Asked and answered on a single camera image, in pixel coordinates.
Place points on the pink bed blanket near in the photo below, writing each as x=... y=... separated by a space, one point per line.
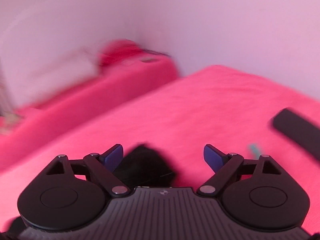
x=218 y=105

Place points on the black pants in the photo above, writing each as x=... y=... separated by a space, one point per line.
x=145 y=166

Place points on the pale pink pillow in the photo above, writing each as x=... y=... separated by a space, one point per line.
x=69 y=70

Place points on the pink bed far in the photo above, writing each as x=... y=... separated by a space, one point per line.
x=119 y=83

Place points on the beige cloth on bed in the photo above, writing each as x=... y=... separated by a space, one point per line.
x=9 y=121

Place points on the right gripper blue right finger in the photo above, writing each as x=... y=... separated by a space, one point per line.
x=225 y=168

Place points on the red folded blanket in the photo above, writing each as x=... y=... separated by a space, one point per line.
x=118 y=50

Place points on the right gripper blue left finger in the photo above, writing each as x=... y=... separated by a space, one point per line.
x=101 y=168

